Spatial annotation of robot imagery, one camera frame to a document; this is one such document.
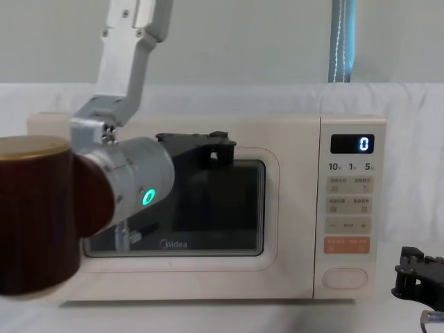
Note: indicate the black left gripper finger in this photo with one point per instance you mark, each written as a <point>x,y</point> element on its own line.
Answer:
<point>222,149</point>

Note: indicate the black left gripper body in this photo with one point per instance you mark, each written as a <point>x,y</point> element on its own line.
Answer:
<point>187,144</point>

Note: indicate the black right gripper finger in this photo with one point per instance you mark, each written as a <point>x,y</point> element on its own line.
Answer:
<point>409,286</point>
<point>412,258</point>

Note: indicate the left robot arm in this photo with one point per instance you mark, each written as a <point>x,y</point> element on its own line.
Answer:
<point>34,208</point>

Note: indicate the cream microwave oven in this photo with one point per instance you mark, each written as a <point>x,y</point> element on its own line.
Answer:
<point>295,208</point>

